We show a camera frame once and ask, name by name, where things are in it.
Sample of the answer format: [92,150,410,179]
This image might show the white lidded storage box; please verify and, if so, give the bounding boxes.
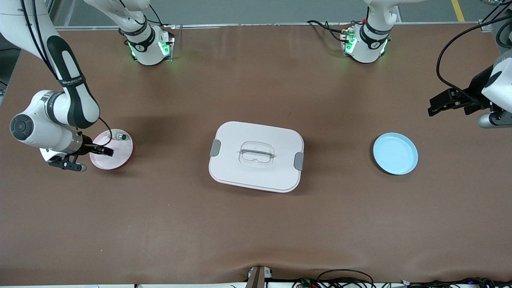
[208,121,305,194]

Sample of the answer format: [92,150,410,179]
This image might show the pink round plate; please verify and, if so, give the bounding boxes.
[89,129,134,170]

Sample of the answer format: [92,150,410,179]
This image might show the light blue round plate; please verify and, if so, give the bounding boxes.
[373,132,419,176]

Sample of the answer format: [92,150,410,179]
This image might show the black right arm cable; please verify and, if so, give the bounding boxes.
[18,0,165,148]

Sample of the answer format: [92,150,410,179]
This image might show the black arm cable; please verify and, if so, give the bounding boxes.
[18,0,165,148]
[436,20,512,100]

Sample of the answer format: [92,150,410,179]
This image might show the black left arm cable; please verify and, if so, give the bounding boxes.
[436,20,512,100]

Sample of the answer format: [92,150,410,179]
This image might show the thick black cable loops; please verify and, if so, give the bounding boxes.
[495,22,512,50]

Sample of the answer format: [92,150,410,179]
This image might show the black arm base cables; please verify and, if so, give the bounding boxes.
[306,19,348,44]

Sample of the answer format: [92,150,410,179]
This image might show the grey lid handle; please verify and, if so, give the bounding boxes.
[240,149,275,159]

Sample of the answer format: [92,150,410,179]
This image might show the tangled black cables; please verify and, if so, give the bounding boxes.
[404,277,512,288]
[292,269,376,288]

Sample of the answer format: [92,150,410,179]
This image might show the aluminium table edge rail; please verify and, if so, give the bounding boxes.
[54,22,480,31]

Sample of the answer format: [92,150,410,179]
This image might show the metal clamp bracket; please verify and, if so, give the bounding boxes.
[246,265,273,288]

